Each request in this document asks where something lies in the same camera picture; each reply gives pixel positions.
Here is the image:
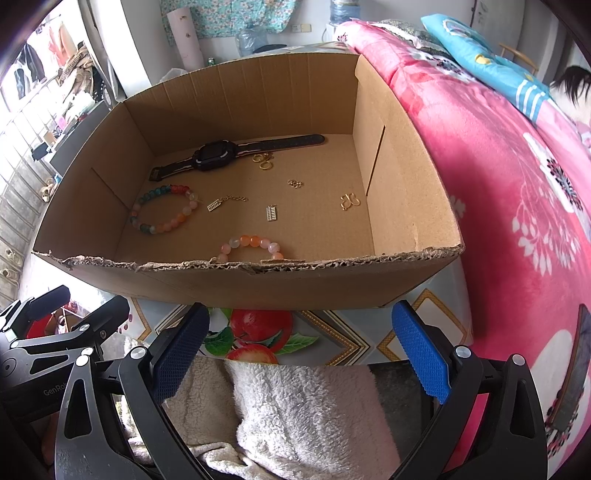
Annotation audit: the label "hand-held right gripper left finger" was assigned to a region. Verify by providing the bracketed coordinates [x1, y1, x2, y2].
[54, 302, 211, 480]

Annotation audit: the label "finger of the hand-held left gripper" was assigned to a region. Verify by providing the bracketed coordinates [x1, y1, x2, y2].
[0, 285, 71, 344]
[9, 295, 130, 366]

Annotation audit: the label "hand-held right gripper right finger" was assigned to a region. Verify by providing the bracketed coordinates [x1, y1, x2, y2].
[392, 300, 548, 480]

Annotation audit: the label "brown cardboard box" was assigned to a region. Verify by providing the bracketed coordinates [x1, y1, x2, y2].
[31, 50, 465, 309]

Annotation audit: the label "pink bead bracelet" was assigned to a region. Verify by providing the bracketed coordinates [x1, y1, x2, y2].
[217, 234, 283, 261]

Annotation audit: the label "multicolour bead bracelet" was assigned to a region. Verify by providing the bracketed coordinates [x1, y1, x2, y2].
[129, 184, 200, 236]

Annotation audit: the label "gold abacus charm with chain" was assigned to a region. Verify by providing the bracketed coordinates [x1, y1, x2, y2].
[206, 196, 249, 214]

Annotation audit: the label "white drawer unit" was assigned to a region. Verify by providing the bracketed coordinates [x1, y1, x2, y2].
[0, 106, 61, 296]

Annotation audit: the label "fruit print tablecloth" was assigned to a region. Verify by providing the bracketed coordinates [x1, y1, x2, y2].
[124, 258, 474, 367]

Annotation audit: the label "white fluffy cloth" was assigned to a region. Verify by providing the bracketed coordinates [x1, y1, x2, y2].
[124, 353, 402, 478]

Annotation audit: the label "grey cabinet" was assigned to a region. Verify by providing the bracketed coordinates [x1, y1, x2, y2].
[50, 99, 114, 174]

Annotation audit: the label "pink floral blanket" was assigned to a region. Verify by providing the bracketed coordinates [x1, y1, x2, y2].
[333, 18, 591, 467]

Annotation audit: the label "black smart watch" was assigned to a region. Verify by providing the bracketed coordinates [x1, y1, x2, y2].
[148, 134, 325, 182]

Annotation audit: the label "hanging clothes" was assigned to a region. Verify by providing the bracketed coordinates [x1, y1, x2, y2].
[14, 14, 93, 97]

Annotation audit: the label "white paper roll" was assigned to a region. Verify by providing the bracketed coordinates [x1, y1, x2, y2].
[167, 8, 205, 70]

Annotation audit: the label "blue pillow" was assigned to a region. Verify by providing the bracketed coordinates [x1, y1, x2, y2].
[421, 13, 552, 123]

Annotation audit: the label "clear water jug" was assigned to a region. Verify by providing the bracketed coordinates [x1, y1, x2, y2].
[236, 25, 269, 58]

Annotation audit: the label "wooden chair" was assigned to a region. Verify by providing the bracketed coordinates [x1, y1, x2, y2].
[499, 42, 540, 75]

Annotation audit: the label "floral hanging cloth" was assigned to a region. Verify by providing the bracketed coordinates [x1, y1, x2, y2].
[159, 0, 296, 47]

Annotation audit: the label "blue water jug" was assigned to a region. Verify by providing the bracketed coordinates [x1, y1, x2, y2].
[330, 0, 363, 24]

